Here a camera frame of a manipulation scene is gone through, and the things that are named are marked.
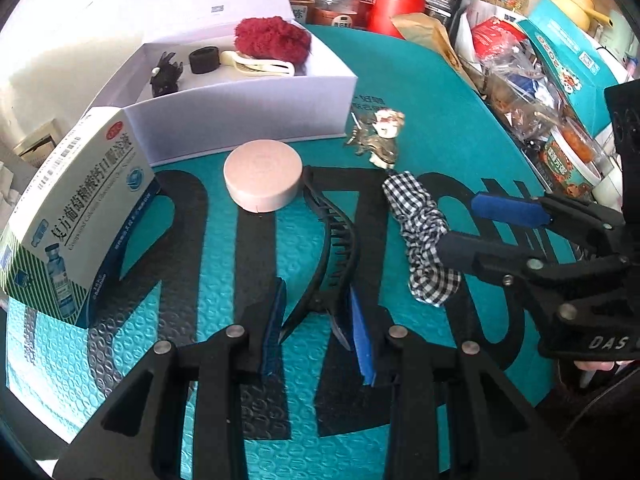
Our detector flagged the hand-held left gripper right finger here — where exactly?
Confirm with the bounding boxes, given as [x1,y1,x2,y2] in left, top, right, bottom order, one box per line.
[330,287,588,480]

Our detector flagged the gold framed panel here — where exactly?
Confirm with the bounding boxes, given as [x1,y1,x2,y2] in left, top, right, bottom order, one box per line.
[12,119,61,166]

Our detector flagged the cream hair claw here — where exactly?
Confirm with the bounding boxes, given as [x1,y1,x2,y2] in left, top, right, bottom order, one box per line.
[220,50,296,78]

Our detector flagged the clear plastic bag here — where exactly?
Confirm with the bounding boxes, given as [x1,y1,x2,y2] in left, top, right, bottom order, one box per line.
[470,45,566,146]

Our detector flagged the teal printed carton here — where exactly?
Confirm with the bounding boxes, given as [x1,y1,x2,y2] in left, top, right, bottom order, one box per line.
[517,0,626,138]

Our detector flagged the red fluffy scrunchie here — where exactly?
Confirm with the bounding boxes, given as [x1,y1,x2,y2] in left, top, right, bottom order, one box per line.
[232,16,313,66]

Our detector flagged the red canister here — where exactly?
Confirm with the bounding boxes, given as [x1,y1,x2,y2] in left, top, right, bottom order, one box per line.
[367,0,426,41]

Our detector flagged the white gift box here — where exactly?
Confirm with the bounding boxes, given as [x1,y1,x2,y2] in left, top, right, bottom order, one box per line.
[80,0,360,166]

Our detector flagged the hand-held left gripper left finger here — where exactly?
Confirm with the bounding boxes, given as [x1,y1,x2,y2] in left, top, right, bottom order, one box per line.
[52,277,288,480]

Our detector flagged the person's right hand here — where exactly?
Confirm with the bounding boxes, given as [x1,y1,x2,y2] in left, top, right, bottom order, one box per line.
[572,359,633,375]

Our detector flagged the large black hair claw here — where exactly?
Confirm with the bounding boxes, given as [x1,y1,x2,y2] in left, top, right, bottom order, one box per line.
[277,165,361,351]

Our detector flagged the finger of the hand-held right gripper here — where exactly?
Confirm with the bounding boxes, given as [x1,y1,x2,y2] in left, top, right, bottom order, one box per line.
[437,230,636,331]
[471,194,628,253]

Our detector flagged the person's right forearm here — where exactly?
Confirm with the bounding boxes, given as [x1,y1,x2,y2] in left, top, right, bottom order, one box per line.
[545,367,640,480]

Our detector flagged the red snack packet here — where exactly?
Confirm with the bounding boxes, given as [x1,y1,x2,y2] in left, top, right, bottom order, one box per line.
[470,16,526,53]

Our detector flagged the black thick hair band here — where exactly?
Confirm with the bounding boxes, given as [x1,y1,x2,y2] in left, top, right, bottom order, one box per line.
[188,46,221,75]

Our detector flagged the black white gingham scrunchie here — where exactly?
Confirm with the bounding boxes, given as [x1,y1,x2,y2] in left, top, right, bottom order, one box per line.
[382,171,462,307]

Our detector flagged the kraft paper envelope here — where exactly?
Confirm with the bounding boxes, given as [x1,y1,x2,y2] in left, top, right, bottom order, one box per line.
[390,12,468,78]

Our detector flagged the black bow clip with pearl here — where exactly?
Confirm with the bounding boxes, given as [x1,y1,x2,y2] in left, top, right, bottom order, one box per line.
[150,51,183,98]

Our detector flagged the pink round compact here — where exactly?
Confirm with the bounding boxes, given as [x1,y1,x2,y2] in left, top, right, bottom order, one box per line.
[223,140,305,213]

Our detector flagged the white green medicine box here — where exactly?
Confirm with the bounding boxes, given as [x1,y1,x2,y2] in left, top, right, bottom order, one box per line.
[0,107,162,330]

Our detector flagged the printed paper food cup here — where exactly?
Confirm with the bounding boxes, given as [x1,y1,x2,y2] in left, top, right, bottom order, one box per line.
[537,120,613,201]

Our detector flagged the gold bear hair claw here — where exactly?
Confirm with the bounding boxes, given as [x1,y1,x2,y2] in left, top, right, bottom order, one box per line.
[342,107,407,168]

